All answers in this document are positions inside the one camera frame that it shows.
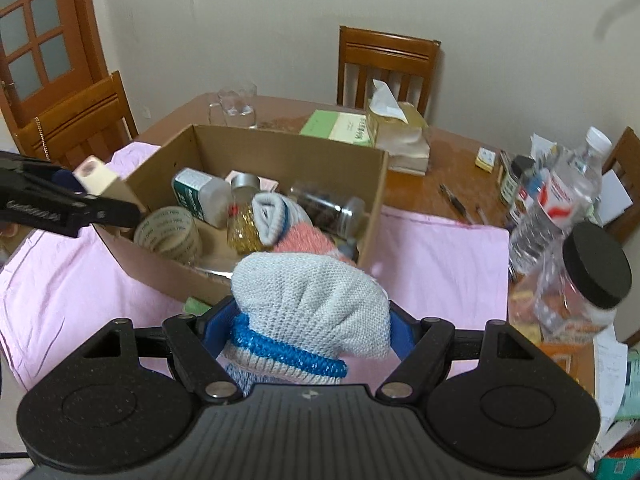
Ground green paper box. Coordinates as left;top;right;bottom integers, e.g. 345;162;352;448
327;112;376;148

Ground red label water bottle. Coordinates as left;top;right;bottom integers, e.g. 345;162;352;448
507;126;613;273

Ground white paper sheet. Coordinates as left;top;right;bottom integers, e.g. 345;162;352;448
597;170;633;226

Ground grey knit sock blue band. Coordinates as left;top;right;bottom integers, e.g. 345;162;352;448
215;252;391;396

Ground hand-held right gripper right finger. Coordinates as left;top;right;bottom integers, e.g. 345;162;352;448
375;300;538;401

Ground clear tape roll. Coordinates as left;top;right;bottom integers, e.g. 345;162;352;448
134;205;203;265

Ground large clear jar black lid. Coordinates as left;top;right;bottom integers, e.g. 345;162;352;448
532;221;633;346

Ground cardboard box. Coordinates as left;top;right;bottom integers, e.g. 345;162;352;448
92;124;390;306

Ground pile of papers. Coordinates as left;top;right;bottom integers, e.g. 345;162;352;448
587;327;640;480

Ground glass pitcher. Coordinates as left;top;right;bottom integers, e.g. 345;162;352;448
207;82;258;130

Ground black pen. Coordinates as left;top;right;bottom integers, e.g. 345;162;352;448
439;183;473;224

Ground pink cloth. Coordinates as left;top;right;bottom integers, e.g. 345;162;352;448
0;141;511;391

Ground tan tissue pack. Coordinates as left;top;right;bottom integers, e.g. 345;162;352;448
364;79;432;158

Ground stack of white papers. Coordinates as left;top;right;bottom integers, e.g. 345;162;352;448
530;132;559;162

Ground grey pink knit sock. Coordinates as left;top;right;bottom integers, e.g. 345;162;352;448
250;192;358;263

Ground green white plastic bottle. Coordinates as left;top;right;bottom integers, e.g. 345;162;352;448
171;167;232;229

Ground wooden chair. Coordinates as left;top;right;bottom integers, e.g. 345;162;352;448
600;127;640;246
336;25;442;118
12;71;140;168

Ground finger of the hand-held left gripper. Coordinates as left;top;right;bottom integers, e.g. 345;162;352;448
50;167;86;193
85;197;142;231

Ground cream paper roll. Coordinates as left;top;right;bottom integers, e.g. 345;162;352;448
72;156;123;196

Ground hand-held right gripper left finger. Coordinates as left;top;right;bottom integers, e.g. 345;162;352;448
82;297;246;403

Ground clear jar dark contents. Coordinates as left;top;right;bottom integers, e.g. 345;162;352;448
289;181;367;238

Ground wooden door glass panes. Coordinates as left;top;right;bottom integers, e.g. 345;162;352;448
0;0;108;128

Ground silver lid jar yellow contents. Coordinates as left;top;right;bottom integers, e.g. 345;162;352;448
227;172;266;255

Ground green label jar black lid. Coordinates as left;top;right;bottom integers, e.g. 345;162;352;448
500;156;536;206

